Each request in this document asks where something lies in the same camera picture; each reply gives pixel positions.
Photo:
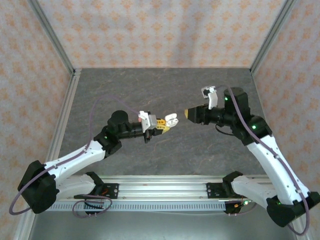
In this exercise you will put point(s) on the white earbud charging case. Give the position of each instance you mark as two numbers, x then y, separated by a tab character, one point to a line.
172	120

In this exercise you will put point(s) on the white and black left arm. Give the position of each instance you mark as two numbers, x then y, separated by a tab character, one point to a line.
75	160

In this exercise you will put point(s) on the grey metal lower panel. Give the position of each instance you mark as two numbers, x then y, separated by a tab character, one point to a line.
162	227

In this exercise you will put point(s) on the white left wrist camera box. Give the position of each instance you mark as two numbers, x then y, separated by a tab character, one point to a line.
148	121

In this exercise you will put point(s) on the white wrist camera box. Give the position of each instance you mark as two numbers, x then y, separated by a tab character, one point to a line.
211	98
148	121

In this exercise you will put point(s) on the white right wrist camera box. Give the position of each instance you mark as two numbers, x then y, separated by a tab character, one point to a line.
211	98

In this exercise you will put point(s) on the aluminium side rail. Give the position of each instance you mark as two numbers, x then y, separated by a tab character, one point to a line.
66	107

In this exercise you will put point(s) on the wide aluminium mounting rail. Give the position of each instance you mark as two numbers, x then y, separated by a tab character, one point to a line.
162	187

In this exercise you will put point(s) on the aluminium frame corner post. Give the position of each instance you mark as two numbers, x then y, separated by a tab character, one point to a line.
53	37
271	37

